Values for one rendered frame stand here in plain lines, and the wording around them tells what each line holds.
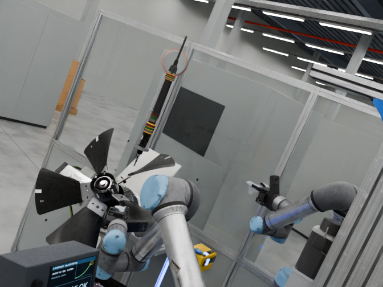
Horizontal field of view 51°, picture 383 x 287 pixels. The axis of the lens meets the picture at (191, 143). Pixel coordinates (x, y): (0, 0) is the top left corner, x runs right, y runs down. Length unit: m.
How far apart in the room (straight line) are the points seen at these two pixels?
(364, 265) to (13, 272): 0.94
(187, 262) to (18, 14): 6.31
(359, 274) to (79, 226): 1.16
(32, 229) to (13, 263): 2.36
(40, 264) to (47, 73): 6.54
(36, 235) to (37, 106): 4.46
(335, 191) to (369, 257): 0.43
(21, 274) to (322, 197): 1.09
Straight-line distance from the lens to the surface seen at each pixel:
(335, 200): 1.64
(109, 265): 1.54
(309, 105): 2.29
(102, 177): 1.94
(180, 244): 1.22
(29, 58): 7.36
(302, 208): 1.71
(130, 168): 2.29
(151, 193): 1.28
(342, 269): 1.30
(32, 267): 1.08
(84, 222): 1.89
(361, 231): 1.27
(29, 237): 3.49
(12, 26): 7.18
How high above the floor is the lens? 1.81
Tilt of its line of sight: 8 degrees down
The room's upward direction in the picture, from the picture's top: 23 degrees clockwise
